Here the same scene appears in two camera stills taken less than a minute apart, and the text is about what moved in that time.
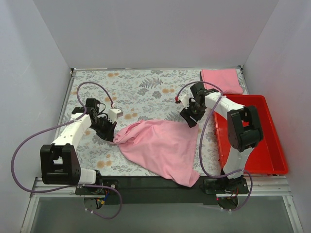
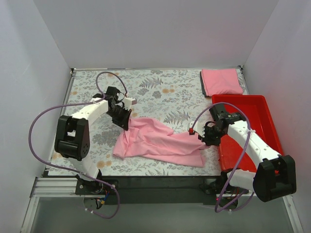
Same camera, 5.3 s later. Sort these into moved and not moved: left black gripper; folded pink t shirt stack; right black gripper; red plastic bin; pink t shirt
Moved: left black gripper; pink t shirt; right black gripper
Not moved: folded pink t shirt stack; red plastic bin
